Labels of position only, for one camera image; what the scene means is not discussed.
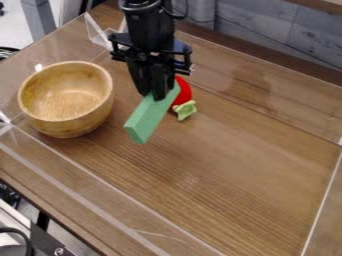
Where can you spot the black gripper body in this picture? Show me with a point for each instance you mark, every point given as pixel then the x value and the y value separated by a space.
pixel 148 42

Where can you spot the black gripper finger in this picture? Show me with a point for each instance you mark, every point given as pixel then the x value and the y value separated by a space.
pixel 163 76
pixel 140 75

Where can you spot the green rectangular stick block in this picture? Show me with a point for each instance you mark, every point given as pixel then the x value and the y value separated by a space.
pixel 147 116

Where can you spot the brown wooden bowl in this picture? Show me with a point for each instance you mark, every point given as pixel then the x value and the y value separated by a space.
pixel 67 98

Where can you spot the red plush strawberry toy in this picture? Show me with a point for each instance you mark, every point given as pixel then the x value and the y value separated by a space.
pixel 183 105

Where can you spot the black table leg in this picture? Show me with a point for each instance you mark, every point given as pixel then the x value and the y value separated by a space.
pixel 43 221

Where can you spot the clear acrylic corner bracket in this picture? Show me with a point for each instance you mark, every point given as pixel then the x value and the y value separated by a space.
pixel 98 35

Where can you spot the grey post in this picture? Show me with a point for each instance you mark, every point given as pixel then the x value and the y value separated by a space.
pixel 39 16

